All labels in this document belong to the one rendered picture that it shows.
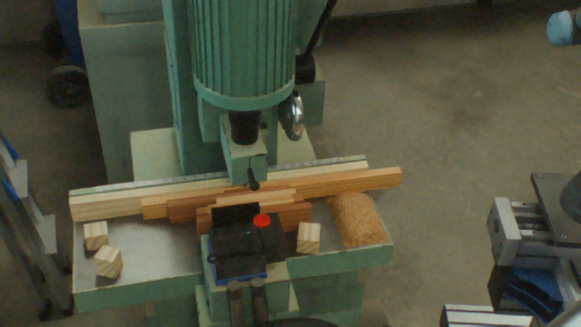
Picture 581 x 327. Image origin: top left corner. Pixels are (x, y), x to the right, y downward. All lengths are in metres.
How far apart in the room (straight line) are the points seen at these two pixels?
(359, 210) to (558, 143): 2.00
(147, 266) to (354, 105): 2.08
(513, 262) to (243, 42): 0.88
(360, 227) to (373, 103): 1.96
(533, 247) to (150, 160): 0.90
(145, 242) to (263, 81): 0.42
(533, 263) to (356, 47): 2.20
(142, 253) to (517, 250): 0.83
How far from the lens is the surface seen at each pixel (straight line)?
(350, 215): 1.36
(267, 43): 1.09
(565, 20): 1.66
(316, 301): 1.43
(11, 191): 2.06
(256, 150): 1.28
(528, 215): 1.72
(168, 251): 1.33
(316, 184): 1.41
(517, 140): 3.22
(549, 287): 1.69
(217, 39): 1.10
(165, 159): 1.68
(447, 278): 2.55
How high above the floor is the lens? 1.89
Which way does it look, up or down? 41 degrees down
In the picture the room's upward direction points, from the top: 3 degrees clockwise
